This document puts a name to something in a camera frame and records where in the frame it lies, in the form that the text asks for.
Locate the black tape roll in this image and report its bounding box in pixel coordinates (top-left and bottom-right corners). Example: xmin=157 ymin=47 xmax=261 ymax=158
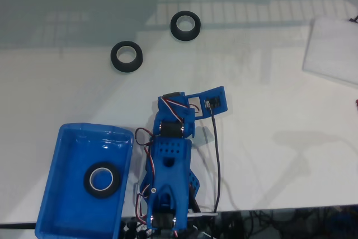
xmin=169 ymin=11 xmax=202 ymax=42
xmin=83 ymin=162 xmax=121 ymax=199
xmin=110 ymin=40 xmax=144 ymax=73

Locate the blue plastic bin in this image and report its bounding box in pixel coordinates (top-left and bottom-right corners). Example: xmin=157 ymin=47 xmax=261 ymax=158
xmin=35 ymin=123 xmax=135 ymax=239

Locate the black camera cable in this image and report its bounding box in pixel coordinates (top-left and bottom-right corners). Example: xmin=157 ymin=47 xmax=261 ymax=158
xmin=206 ymin=104 xmax=222 ymax=214

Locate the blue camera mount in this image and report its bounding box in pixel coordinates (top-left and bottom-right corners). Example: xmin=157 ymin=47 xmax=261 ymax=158
xmin=186 ymin=86 xmax=229 ymax=119

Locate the white paper sheet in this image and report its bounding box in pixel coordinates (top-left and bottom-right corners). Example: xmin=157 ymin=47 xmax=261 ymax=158
xmin=302 ymin=16 xmax=358 ymax=86

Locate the white plug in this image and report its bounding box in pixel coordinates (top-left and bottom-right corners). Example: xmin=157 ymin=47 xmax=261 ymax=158
xmin=186 ymin=212 xmax=218 ymax=218

